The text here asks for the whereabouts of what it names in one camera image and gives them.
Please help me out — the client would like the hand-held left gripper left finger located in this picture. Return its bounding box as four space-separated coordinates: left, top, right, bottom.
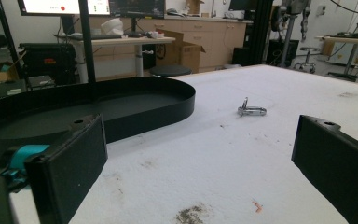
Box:
23 114 109 224

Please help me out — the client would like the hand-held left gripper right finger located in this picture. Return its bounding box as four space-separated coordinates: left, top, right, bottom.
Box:
291 114 358 224

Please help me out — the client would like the black oval tray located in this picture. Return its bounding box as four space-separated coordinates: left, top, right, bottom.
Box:
0 76 197 164

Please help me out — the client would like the silver metal clip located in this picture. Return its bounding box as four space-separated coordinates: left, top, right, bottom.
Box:
237 96 268 118

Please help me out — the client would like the rolling metal stool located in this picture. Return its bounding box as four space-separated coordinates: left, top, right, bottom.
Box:
293 46 321 75

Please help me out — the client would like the black equipment case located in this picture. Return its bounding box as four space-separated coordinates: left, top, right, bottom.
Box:
19 42 77 86

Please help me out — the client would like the white desk with equipment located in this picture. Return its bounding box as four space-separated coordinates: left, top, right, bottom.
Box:
315 31 358 83

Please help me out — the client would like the black metal stand pole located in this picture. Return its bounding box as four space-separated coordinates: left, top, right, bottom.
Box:
77 0 97 84

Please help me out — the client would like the round black stool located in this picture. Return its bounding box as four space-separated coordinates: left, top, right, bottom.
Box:
149 64 193 77

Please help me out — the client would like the white height-adjustable desk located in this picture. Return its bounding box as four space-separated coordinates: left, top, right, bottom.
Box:
54 32 176 84

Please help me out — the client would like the black metal shelf rack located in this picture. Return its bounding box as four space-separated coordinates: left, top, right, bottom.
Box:
0 0 24 78

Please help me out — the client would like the open cardboard box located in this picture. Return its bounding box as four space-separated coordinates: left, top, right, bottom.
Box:
155 28 206 75

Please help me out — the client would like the white computer monitor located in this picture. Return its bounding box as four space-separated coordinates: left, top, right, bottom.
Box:
17 0 112 17

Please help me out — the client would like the wooden cabinet row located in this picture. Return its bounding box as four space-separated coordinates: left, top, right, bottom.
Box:
74 14 254 73

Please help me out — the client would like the dark computer monitor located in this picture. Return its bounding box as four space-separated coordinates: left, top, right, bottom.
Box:
108 0 167 20

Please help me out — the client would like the black metal frame column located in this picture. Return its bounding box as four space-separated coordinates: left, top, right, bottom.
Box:
249 0 274 67

